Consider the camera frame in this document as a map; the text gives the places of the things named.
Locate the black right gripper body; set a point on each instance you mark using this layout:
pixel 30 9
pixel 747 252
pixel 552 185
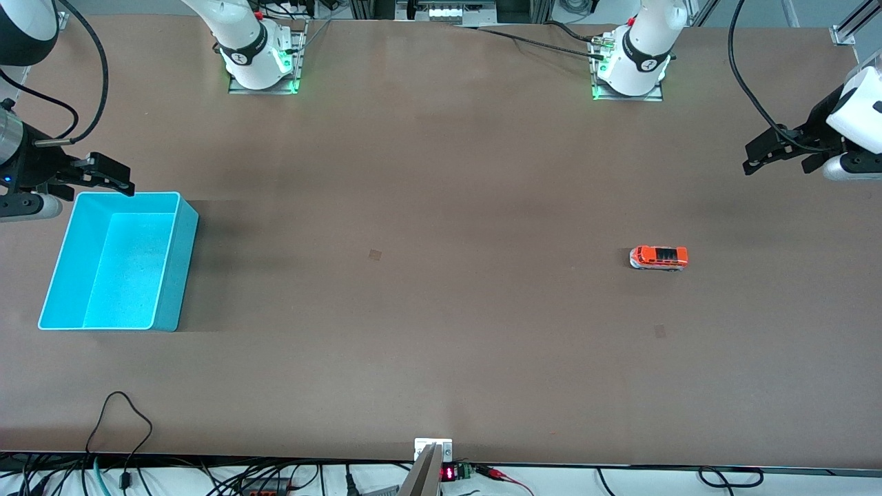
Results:
pixel 33 167

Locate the orange black power strip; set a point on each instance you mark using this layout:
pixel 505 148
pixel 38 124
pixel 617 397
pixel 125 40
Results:
pixel 265 488

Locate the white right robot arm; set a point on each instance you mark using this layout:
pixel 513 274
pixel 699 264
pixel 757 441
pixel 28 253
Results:
pixel 248 41

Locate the aluminium frame profile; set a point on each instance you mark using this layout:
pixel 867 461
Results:
pixel 851 27

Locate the orange toy bus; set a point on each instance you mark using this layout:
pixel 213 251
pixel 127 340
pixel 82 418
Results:
pixel 659 257

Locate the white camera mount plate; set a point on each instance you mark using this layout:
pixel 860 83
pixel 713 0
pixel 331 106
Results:
pixel 420 444

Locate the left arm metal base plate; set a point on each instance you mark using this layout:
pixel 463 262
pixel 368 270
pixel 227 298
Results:
pixel 599 91

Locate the blue plastic box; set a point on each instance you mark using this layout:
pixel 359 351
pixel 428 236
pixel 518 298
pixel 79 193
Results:
pixel 120 269

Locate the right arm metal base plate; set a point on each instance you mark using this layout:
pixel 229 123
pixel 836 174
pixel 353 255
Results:
pixel 298 62

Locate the black equipment rack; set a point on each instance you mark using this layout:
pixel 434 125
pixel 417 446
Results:
pixel 510 8

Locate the grey camera mount bar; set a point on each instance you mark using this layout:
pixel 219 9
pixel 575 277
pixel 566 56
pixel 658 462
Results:
pixel 424 475

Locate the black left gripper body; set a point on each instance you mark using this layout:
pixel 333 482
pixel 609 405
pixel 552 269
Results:
pixel 819 131

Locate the red LED display module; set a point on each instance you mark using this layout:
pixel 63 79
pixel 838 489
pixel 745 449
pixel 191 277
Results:
pixel 451 472

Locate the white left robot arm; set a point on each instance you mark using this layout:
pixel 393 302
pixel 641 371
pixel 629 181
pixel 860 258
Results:
pixel 641 48

